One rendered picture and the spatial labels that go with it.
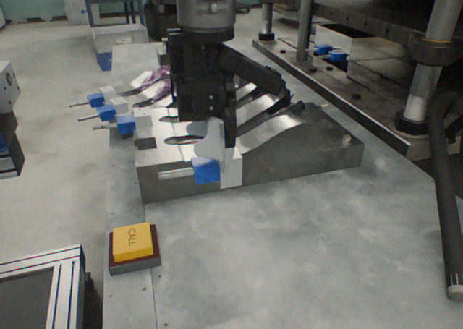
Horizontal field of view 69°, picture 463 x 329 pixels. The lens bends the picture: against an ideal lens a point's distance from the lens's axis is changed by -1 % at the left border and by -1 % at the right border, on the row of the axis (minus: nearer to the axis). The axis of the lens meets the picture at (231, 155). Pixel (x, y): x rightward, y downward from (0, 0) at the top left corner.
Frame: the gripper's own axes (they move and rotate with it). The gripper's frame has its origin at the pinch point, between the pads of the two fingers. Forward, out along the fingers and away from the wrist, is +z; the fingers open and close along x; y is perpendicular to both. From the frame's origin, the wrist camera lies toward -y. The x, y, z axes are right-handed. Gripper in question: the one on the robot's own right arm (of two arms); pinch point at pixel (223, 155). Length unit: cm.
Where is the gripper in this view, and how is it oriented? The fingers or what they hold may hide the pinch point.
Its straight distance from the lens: 55.1
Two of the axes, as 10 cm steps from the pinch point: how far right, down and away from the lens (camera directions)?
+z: 0.0, 8.5, 5.2
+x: 2.8, 5.0, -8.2
